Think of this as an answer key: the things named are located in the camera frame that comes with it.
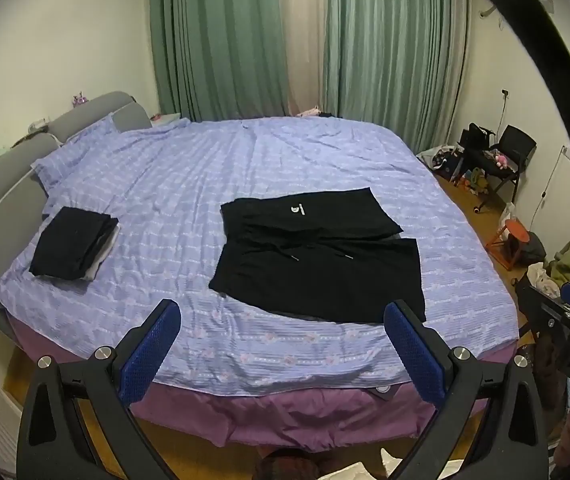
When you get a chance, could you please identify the green curtain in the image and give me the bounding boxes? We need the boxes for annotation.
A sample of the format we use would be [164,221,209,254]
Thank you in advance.
[322,0,471,153]
[148,0,288,122]

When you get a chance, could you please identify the orange stool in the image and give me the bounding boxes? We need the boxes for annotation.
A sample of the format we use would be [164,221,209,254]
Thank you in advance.
[485,219,530,271]

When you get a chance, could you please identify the black folding chair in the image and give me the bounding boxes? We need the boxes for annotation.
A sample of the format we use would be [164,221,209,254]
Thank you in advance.
[474,125,537,212]

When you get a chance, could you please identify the left green curtain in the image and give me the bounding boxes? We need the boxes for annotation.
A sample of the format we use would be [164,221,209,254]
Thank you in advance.
[148,0,288,122]

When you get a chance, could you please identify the folded black clothes stack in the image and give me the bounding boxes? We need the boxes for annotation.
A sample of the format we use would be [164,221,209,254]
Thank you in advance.
[29,206,120,281]

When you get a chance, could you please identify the grey padded headboard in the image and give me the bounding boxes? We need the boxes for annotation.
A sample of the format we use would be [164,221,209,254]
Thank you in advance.
[0,91,151,277]

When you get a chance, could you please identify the black pants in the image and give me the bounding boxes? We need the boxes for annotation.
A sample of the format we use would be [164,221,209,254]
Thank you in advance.
[209,188,426,324]

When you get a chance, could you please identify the right green curtain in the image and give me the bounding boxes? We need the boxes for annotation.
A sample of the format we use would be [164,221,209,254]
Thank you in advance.
[322,0,471,153]

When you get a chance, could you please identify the purple floral pillow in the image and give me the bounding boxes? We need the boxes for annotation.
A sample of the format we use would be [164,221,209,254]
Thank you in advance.
[31,114,119,195]

